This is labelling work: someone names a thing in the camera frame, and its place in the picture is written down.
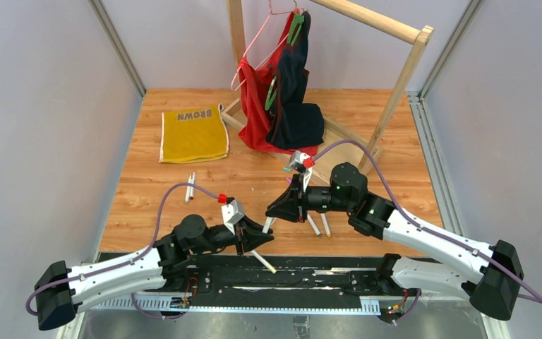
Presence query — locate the pink wire hanger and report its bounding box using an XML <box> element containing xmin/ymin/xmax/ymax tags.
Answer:
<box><xmin>227</xmin><ymin>1</ymin><xmax>299</xmax><ymax>92</ymax></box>

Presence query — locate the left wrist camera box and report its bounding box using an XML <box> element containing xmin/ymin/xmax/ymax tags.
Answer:
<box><xmin>221</xmin><ymin>198</ymin><xmax>245</xmax><ymax>235</ymax></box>

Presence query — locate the white pen yellow cap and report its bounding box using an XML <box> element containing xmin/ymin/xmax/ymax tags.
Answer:
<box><xmin>250</xmin><ymin>250</ymin><xmax>277</xmax><ymax>274</ymax></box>

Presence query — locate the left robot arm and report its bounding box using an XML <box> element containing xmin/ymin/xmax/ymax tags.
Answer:
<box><xmin>34</xmin><ymin>214</ymin><xmax>274</xmax><ymax>331</ymax></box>

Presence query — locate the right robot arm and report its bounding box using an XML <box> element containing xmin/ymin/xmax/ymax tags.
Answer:
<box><xmin>265</xmin><ymin>162</ymin><xmax>524</xmax><ymax>321</ymax></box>

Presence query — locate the purple cable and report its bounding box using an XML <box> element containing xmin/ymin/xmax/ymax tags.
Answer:
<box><xmin>304</xmin><ymin>139</ymin><xmax>542</xmax><ymax>322</ymax></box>
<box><xmin>25</xmin><ymin>182</ymin><xmax>227</xmax><ymax>316</ymax></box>

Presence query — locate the dark navy garment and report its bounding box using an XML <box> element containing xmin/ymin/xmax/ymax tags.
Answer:
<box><xmin>265</xmin><ymin>11</ymin><xmax>325</xmax><ymax>154</ymax></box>

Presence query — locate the white pen green cap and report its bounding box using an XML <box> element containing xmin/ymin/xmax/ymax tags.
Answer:
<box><xmin>306</xmin><ymin>214</ymin><xmax>321</xmax><ymax>237</ymax></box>

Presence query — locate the yellow folded towel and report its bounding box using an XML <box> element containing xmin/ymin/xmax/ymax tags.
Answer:
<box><xmin>159</xmin><ymin>103</ymin><xmax>229</xmax><ymax>164</ymax></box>

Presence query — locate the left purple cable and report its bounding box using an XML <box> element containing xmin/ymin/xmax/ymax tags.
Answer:
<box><xmin>25</xmin><ymin>182</ymin><xmax>227</xmax><ymax>316</ymax></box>

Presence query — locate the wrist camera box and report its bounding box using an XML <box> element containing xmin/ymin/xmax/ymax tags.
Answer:
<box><xmin>221</xmin><ymin>198</ymin><xmax>245</xmax><ymax>235</ymax></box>
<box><xmin>289</xmin><ymin>150</ymin><xmax>315</xmax><ymax>191</ymax></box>

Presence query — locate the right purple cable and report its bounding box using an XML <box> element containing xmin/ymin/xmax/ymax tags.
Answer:
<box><xmin>304</xmin><ymin>139</ymin><xmax>542</xmax><ymax>322</ymax></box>

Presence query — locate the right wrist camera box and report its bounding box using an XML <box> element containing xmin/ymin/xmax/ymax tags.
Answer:
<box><xmin>289</xmin><ymin>150</ymin><xmax>315</xmax><ymax>191</ymax></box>

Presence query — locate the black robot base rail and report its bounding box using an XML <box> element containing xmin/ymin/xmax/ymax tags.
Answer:
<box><xmin>150</xmin><ymin>255</ymin><xmax>416</xmax><ymax>312</ymax></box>

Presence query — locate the green hanger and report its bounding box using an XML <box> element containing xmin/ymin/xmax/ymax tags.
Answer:
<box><xmin>265</xmin><ymin>10</ymin><xmax>304</xmax><ymax>111</ymax></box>

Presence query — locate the red garment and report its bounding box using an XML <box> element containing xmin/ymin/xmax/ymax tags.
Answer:
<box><xmin>239</xmin><ymin>11</ymin><xmax>319</xmax><ymax>155</ymax></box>

